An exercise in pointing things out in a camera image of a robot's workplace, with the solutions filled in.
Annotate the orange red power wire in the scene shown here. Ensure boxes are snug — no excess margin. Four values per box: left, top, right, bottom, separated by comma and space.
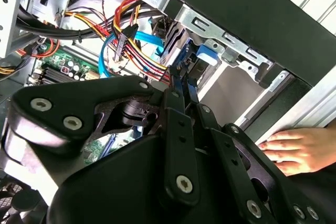
111, 0, 173, 86

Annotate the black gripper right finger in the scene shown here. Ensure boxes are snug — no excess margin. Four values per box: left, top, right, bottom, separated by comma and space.
183, 74, 326, 224

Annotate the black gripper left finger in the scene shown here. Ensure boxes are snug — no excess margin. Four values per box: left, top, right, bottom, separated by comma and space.
7, 63, 201, 207

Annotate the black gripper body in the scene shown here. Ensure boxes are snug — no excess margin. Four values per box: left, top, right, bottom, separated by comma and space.
47, 132, 248, 224

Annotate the hard disk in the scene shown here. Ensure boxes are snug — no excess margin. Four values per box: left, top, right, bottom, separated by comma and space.
159, 20, 220, 88

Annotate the person bare hand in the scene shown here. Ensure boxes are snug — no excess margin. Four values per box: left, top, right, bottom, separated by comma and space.
258, 126, 336, 177

